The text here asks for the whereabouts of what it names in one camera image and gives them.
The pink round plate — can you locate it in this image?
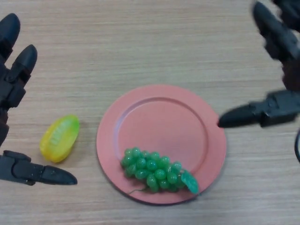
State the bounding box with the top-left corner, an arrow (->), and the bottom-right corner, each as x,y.
96,84 -> 227,206

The green grape bunch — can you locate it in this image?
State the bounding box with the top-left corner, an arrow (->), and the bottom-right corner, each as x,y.
120,147 -> 202,196

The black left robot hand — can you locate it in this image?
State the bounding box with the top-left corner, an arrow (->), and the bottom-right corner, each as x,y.
0,13 -> 78,186

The yellow green starfruit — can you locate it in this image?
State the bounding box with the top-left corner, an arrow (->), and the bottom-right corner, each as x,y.
39,114 -> 80,164

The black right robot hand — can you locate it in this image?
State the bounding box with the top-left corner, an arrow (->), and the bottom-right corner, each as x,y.
217,0 -> 300,128

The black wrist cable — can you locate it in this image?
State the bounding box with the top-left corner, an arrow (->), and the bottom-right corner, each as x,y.
294,128 -> 300,164

